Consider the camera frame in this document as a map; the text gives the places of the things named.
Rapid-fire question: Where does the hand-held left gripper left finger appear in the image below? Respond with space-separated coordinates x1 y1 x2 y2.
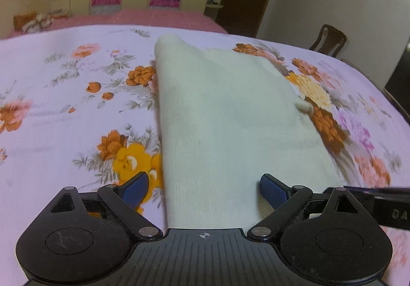
50 171 165 239

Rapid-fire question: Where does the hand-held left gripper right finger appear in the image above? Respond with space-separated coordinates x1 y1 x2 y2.
247 173 360 240

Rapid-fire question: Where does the cream knitted garment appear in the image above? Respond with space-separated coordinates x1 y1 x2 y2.
154 34 347 231

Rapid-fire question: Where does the floral printed bedsheet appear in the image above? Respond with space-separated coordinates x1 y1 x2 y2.
0 24 410 286

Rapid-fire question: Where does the dark cabinet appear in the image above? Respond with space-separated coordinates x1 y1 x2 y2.
383 36 410 117

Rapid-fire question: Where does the dark wooden chair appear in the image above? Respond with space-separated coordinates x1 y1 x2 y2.
309 24 348 59

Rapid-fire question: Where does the pink bedspread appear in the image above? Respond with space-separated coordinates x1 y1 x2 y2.
0 8 230 39

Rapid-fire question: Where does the orange patterned pillow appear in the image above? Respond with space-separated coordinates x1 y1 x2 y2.
13 10 73 34

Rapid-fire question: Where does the cream curved headboard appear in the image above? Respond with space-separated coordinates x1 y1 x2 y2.
0 0 43 33

